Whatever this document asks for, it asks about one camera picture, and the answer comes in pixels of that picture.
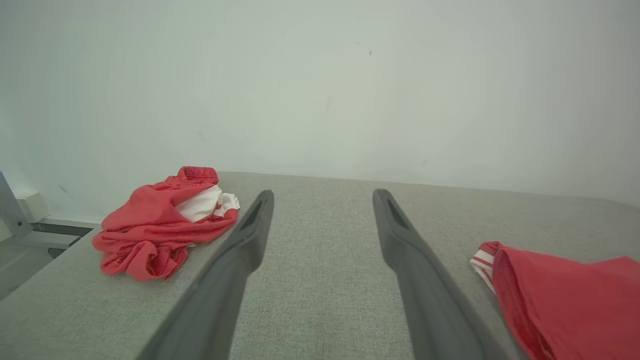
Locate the grey metal post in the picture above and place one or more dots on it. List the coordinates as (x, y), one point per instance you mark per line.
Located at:
(10, 210)

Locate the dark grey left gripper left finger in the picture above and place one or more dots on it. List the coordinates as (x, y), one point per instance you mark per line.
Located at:
(215, 300)

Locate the red Bulls basketball jersey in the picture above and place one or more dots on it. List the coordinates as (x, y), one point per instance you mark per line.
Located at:
(575, 300)

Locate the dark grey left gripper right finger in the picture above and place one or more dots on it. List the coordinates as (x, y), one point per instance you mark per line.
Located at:
(430, 300)

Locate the grey fabric sofa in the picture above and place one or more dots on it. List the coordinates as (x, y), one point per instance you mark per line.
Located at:
(320, 280)

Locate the small white wall box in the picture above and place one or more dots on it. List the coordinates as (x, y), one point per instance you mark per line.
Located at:
(32, 206)

